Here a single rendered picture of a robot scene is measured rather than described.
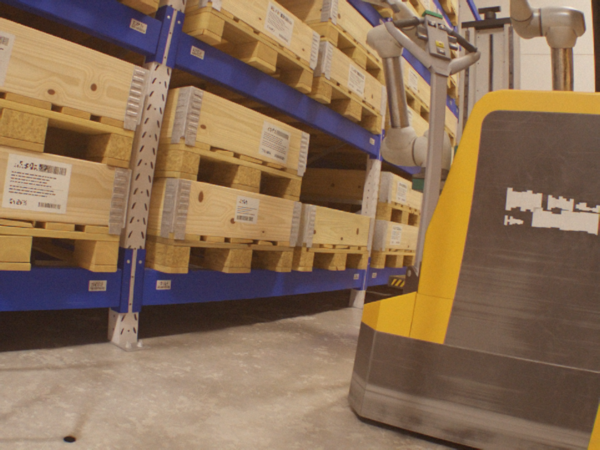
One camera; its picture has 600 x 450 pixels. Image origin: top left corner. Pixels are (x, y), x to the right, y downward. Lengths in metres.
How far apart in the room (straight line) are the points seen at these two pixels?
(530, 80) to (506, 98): 6.38
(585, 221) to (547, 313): 0.22
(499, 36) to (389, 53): 0.69
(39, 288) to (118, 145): 0.51
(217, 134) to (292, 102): 0.63
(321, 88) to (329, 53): 0.21
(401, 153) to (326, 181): 1.19
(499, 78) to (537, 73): 4.97
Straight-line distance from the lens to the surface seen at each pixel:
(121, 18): 1.62
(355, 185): 3.35
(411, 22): 1.81
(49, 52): 1.39
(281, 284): 2.32
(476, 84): 2.61
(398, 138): 2.39
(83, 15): 1.55
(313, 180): 3.54
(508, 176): 1.08
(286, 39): 2.21
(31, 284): 1.45
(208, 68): 1.86
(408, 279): 1.62
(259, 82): 2.09
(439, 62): 1.76
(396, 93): 2.38
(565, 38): 2.07
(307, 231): 2.33
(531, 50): 7.70
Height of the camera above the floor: 0.50
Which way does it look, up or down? level
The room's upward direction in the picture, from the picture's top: 7 degrees clockwise
